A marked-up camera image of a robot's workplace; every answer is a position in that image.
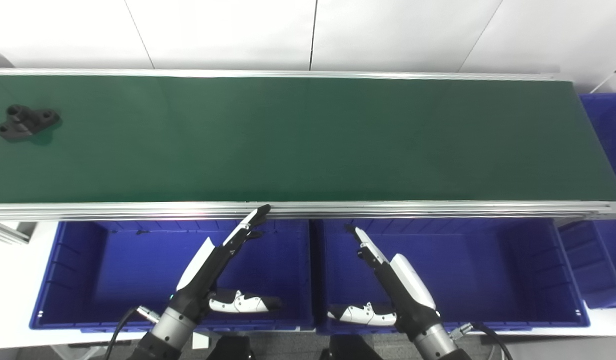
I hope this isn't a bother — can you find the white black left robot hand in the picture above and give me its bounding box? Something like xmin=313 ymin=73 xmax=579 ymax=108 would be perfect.
xmin=169 ymin=203 xmax=283 ymax=322

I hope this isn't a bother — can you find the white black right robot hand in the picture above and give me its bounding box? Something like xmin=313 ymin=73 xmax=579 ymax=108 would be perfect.
xmin=328 ymin=225 xmax=442 ymax=337

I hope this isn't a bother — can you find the black flanged machine part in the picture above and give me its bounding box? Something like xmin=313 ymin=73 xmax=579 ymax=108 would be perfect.
xmin=0 ymin=104 xmax=62 ymax=142

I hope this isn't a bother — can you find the large blue plastic bin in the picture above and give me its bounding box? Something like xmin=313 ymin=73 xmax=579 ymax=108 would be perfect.
xmin=29 ymin=219 xmax=316 ymax=333
xmin=313 ymin=218 xmax=591 ymax=335

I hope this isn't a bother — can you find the blue bin at conveyor end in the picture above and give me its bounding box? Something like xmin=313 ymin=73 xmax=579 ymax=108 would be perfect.
xmin=558 ymin=92 xmax=616 ymax=309

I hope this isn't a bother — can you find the green conveyor belt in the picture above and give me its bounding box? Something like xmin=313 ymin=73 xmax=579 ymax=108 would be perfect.
xmin=0 ymin=75 xmax=616 ymax=203

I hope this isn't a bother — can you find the aluminium conveyor support leg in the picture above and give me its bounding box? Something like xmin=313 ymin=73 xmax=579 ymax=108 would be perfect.
xmin=0 ymin=221 xmax=31 ymax=246

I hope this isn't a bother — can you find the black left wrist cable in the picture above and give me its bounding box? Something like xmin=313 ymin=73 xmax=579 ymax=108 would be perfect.
xmin=104 ymin=306 xmax=161 ymax=360

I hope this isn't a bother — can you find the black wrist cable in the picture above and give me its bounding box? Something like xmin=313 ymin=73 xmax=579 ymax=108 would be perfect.
xmin=104 ymin=306 xmax=161 ymax=360
xmin=448 ymin=322 xmax=513 ymax=360

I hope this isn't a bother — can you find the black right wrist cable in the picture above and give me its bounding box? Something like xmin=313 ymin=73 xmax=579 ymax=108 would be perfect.
xmin=448 ymin=322 xmax=513 ymax=360

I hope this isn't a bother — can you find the aluminium conveyor side rail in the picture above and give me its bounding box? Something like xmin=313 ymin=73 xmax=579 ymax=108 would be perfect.
xmin=0 ymin=201 xmax=616 ymax=222
xmin=0 ymin=68 xmax=558 ymax=82

